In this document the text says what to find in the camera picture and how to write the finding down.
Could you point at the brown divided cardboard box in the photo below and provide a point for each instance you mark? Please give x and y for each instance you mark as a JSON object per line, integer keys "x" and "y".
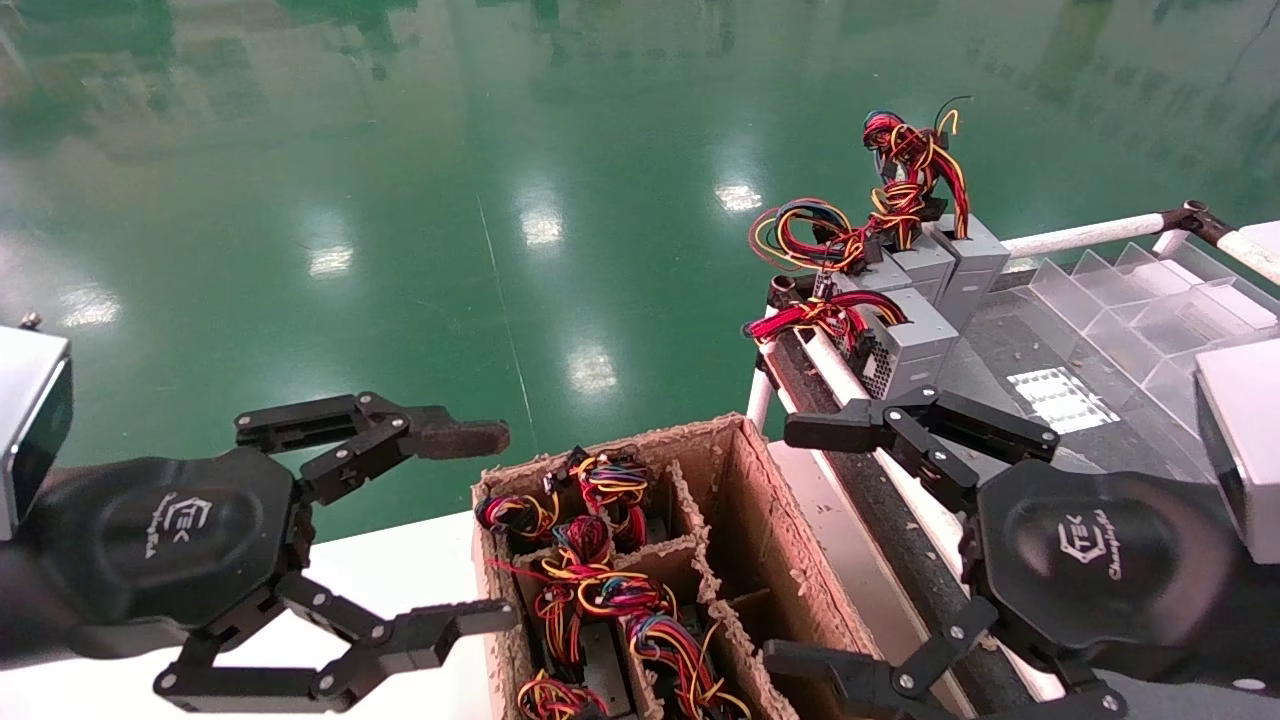
{"x": 770, "y": 540}

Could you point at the clear acrylic divider tray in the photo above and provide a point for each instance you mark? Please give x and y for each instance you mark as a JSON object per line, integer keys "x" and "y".
{"x": 1150, "y": 310}

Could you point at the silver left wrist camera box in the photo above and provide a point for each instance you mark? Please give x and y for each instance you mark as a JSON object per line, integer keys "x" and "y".
{"x": 25, "y": 420}

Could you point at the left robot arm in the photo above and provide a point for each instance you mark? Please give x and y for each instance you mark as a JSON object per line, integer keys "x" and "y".
{"x": 30, "y": 610}

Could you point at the tall grey power supply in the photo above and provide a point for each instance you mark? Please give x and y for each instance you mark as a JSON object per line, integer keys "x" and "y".
{"x": 975, "y": 265}

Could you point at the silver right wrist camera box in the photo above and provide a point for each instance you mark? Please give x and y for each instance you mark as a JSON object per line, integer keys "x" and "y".
{"x": 1245, "y": 440}

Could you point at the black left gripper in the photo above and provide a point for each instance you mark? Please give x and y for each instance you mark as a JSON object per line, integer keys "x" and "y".
{"x": 150, "y": 545}

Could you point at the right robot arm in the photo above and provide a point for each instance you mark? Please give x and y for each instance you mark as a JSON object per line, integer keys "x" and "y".
{"x": 1200, "y": 700}

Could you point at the grey power supply mesh face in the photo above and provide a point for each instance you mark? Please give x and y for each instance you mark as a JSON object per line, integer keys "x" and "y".
{"x": 920, "y": 335}

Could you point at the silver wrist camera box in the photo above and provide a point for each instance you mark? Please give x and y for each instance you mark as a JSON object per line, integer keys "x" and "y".
{"x": 1245, "y": 440}
{"x": 25, "y": 420}

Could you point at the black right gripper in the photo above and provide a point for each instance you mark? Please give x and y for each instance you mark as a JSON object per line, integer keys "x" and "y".
{"x": 1090, "y": 560}

